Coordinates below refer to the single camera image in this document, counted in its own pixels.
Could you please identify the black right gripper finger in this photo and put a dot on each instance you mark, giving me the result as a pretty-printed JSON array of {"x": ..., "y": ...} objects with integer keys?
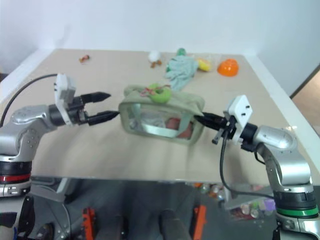
[
  {"x": 211, "y": 117},
  {"x": 206, "y": 123}
]

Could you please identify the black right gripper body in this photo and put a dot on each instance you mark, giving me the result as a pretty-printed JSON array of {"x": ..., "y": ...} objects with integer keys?
[{"x": 226, "y": 125}]

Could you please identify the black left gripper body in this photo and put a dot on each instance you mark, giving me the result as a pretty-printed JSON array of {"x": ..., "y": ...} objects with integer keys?
[{"x": 78, "y": 110}]

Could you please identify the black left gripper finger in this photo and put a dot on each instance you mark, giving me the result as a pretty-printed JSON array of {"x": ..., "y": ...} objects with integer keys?
[
  {"x": 103, "y": 117},
  {"x": 98, "y": 96}
]

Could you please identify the green pouch with clear window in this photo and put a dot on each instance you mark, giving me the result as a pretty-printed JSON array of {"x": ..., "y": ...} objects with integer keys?
[{"x": 160, "y": 120}]

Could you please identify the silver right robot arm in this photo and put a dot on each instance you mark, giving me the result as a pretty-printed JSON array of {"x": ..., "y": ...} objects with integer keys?
[{"x": 280, "y": 150}]

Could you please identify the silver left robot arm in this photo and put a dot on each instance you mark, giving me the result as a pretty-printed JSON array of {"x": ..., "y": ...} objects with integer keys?
[{"x": 27, "y": 120}]

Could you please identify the small red yellow toy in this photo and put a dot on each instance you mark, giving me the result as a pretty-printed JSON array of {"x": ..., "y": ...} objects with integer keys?
[{"x": 84, "y": 58}]

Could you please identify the orange plastic bowl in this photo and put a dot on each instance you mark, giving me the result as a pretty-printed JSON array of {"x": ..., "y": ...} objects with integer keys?
[{"x": 228, "y": 67}]

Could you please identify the teal cloth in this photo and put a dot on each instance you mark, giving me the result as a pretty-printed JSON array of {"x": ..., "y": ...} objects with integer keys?
[{"x": 181, "y": 71}]

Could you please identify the clear plastic cup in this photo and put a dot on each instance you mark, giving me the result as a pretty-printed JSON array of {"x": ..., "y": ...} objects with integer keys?
[{"x": 215, "y": 59}]

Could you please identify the small brown toy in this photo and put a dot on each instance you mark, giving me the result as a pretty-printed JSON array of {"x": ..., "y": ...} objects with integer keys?
[{"x": 156, "y": 64}]

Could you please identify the white ball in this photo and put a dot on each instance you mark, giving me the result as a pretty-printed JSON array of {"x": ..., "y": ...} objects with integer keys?
[{"x": 154, "y": 55}]

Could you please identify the green bottle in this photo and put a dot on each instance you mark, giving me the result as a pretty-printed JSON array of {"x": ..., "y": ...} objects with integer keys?
[{"x": 181, "y": 51}]

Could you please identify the clear box of colourful items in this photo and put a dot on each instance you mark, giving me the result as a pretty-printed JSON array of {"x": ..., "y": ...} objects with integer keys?
[{"x": 250, "y": 206}]

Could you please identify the brown wooden panel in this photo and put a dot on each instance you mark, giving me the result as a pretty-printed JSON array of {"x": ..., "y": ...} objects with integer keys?
[{"x": 306, "y": 86}]

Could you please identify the orange clamp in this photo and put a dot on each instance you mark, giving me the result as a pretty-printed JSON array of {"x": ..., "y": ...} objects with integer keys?
[
  {"x": 200, "y": 221},
  {"x": 88, "y": 222}
]

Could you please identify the silver robot body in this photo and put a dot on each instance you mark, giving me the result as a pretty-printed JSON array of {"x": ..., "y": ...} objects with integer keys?
[{"x": 47, "y": 207}]

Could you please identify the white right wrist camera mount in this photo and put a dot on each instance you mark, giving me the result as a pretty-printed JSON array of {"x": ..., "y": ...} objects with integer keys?
[{"x": 240, "y": 110}]

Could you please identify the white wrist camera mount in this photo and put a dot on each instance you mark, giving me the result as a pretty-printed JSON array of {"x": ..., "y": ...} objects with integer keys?
[
  {"x": 63, "y": 91},
  {"x": 240, "y": 110}
]

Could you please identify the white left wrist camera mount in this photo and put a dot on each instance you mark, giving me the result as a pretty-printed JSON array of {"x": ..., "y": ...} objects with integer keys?
[{"x": 63, "y": 91}]

